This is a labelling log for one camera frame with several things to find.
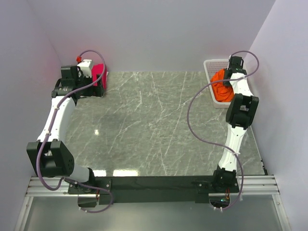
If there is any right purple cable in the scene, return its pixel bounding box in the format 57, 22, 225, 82
186, 50, 260, 211

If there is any black base beam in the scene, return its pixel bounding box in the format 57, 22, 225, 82
68, 176, 239, 205

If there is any purple cable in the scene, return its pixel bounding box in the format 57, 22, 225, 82
35, 50, 114, 213
186, 50, 260, 211

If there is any white plastic basket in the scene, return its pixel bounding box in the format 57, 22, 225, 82
203, 59, 248, 109

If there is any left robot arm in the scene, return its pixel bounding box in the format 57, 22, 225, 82
26, 60, 107, 191

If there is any folded crimson t shirt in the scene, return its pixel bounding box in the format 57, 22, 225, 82
91, 63, 107, 89

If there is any aluminium rail frame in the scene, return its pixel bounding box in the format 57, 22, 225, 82
14, 175, 292, 231

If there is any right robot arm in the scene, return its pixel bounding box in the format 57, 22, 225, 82
213, 56, 259, 190

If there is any orange t shirt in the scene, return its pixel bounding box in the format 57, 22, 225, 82
211, 69, 234, 103

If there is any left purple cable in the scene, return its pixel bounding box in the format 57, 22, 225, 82
35, 50, 114, 213

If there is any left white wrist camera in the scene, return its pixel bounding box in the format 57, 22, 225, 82
77, 59, 93, 78

